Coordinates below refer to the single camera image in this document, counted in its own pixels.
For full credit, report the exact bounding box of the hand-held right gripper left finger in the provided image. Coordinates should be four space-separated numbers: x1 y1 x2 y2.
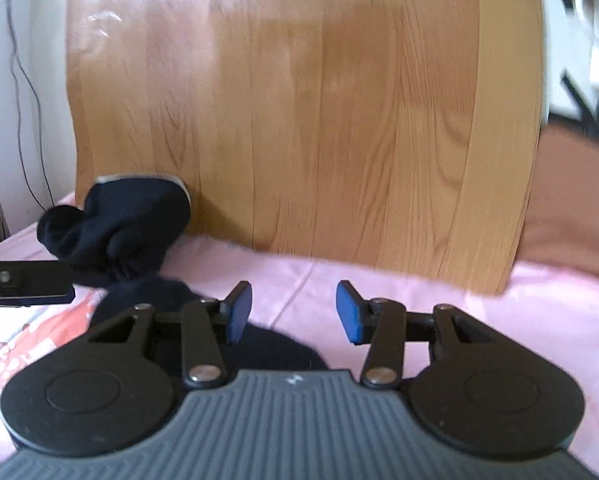
86 280 253 389

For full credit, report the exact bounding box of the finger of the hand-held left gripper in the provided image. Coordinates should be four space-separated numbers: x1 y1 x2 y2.
0 257 76 309

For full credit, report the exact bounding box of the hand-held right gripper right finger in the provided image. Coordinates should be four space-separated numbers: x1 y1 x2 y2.
335 280 486 389

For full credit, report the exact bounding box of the plain black folded garment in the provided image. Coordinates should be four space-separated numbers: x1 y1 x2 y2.
36 174 193 287

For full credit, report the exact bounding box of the pink floral bedsheet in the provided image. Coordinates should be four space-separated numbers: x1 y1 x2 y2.
0 190 599 478

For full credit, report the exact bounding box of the wooden headboard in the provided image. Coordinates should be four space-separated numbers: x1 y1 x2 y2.
65 0 546 297

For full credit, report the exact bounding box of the black folding stand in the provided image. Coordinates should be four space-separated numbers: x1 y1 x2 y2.
535 0 599 150

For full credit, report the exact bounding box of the grey wall cable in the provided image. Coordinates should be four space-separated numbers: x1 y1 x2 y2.
4 0 51 213

